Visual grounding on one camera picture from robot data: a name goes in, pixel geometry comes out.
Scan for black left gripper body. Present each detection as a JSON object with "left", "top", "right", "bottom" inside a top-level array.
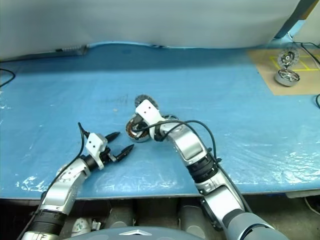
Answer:
[{"left": 100, "top": 146, "right": 119, "bottom": 165}]

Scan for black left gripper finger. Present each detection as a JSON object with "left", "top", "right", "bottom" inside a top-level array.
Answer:
[
  {"left": 116, "top": 144, "right": 135, "bottom": 162},
  {"left": 104, "top": 131, "right": 121, "bottom": 142}
]

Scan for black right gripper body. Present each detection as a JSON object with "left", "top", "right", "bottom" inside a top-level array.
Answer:
[{"left": 134, "top": 113, "right": 151, "bottom": 134}]

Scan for silver motor stator copper coils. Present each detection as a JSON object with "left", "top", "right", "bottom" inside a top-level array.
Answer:
[{"left": 124, "top": 113, "right": 152, "bottom": 144}]

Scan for small grey gear part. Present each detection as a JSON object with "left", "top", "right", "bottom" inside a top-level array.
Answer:
[{"left": 134, "top": 93, "right": 160, "bottom": 111}]

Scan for dark grey rounded cylinder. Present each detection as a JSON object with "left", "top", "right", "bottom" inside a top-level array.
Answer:
[
  {"left": 108, "top": 199, "right": 136, "bottom": 230},
  {"left": 177, "top": 198, "right": 207, "bottom": 240}
]

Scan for blue plastic table cover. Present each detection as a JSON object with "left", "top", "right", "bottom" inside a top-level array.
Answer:
[{"left": 0, "top": 41, "right": 320, "bottom": 201}]

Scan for white shoe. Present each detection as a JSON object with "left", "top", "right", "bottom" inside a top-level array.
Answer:
[{"left": 71, "top": 217, "right": 92, "bottom": 237}]

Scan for grey robot torso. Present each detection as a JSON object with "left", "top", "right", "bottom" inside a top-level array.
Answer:
[{"left": 62, "top": 226, "right": 233, "bottom": 240}]

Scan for white backdrop board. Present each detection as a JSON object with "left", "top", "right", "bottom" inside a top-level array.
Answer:
[{"left": 0, "top": 0, "right": 302, "bottom": 62}]

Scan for brown cardboard sheet yellow tape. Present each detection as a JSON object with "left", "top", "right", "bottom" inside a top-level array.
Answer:
[{"left": 246, "top": 47, "right": 320, "bottom": 96}]

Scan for brown wooden board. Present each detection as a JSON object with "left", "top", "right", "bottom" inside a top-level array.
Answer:
[{"left": 299, "top": 0, "right": 318, "bottom": 20}]

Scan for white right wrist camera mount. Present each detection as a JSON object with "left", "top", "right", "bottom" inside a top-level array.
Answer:
[{"left": 134, "top": 99, "right": 165, "bottom": 128}]

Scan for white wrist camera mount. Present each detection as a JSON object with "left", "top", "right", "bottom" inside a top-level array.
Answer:
[
  {"left": 85, "top": 133, "right": 109, "bottom": 171},
  {"left": 134, "top": 99, "right": 165, "bottom": 128}
]

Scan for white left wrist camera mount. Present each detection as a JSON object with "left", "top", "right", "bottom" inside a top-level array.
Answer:
[{"left": 85, "top": 133, "right": 109, "bottom": 171}]

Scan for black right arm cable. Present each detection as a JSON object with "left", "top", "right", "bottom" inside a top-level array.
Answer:
[{"left": 134, "top": 119, "right": 253, "bottom": 213}]

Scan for silver motor rotor ring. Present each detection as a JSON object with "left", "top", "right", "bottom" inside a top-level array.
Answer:
[{"left": 274, "top": 68, "right": 301, "bottom": 88}]

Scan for thin white cable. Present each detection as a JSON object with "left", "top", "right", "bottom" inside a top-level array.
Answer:
[{"left": 303, "top": 196, "right": 320, "bottom": 216}]

